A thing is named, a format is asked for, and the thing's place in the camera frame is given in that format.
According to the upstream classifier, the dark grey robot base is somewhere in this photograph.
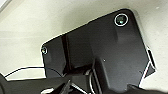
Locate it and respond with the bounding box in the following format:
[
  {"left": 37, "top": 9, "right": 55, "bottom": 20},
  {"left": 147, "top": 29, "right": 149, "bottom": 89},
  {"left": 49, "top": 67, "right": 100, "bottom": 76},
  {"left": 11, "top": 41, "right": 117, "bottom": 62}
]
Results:
[{"left": 40, "top": 8, "right": 158, "bottom": 94}]

